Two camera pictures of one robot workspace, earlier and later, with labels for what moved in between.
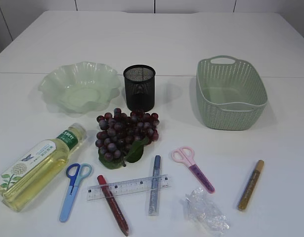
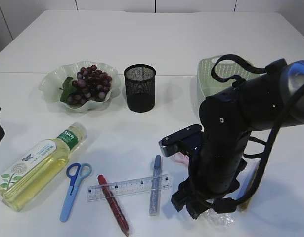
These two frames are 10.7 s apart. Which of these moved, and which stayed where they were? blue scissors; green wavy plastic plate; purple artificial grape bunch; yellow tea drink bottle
Moved: purple artificial grape bunch
Stayed: blue scissors; yellow tea drink bottle; green wavy plastic plate
